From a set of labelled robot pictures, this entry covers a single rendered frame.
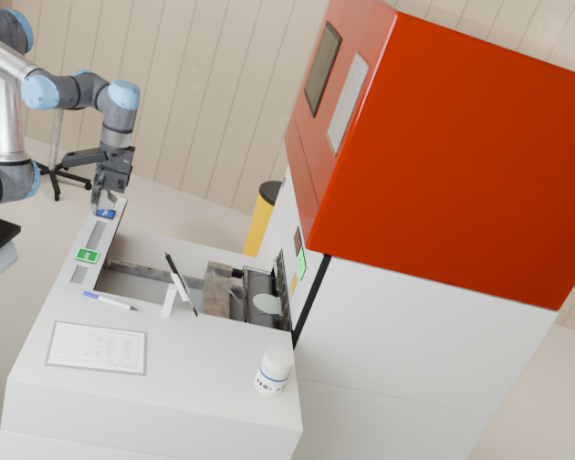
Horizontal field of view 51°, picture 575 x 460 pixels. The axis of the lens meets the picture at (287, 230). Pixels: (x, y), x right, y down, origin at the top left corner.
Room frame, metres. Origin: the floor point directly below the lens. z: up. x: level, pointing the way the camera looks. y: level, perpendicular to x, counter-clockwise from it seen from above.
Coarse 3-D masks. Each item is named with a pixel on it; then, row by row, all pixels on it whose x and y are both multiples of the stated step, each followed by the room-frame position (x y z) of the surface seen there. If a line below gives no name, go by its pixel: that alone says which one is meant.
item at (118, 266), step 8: (112, 264) 1.55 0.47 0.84; (120, 264) 1.55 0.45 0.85; (128, 264) 1.57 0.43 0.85; (120, 272) 1.55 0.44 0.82; (128, 272) 1.56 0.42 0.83; (136, 272) 1.56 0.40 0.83; (144, 272) 1.57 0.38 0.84; (152, 272) 1.58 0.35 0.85; (160, 272) 1.58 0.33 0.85; (168, 272) 1.60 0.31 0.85; (160, 280) 1.58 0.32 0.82; (168, 280) 1.59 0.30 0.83; (184, 280) 1.60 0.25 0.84; (192, 280) 1.60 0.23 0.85; (200, 280) 1.62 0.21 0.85; (200, 288) 1.61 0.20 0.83; (232, 288) 1.64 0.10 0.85; (232, 296) 1.64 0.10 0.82; (240, 296) 1.64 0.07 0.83
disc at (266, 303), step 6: (258, 294) 1.58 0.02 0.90; (264, 294) 1.59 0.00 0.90; (258, 300) 1.55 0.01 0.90; (264, 300) 1.56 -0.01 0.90; (270, 300) 1.57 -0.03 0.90; (276, 300) 1.58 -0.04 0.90; (258, 306) 1.52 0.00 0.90; (264, 306) 1.53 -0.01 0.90; (270, 306) 1.54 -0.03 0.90; (276, 306) 1.55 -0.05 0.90; (270, 312) 1.51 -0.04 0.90; (276, 312) 1.52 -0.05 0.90
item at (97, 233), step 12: (120, 204) 1.71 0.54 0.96; (96, 216) 1.59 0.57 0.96; (84, 228) 1.50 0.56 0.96; (96, 228) 1.53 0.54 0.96; (108, 228) 1.55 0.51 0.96; (84, 240) 1.44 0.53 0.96; (96, 240) 1.47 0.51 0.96; (108, 240) 1.48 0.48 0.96; (72, 252) 1.37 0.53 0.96; (72, 264) 1.31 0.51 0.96; (84, 264) 1.33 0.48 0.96; (96, 264) 1.35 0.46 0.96; (60, 276) 1.25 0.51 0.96; (72, 276) 1.27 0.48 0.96; (84, 276) 1.29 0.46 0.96; (96, 276) 1.30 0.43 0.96
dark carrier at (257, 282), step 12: (252, 276) 1.67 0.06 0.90; (264, 276) 1.70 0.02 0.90; (252, 288) 1.60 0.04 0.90; (264, 288) 1.62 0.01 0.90; (276, 288) 1.65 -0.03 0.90; (252, 300) 1.54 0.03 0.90; (252, 312) 1.48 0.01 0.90; (264, 312) 1.50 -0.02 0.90; (264, 324) 1.44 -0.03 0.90; (276, 324) 1.46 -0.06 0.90
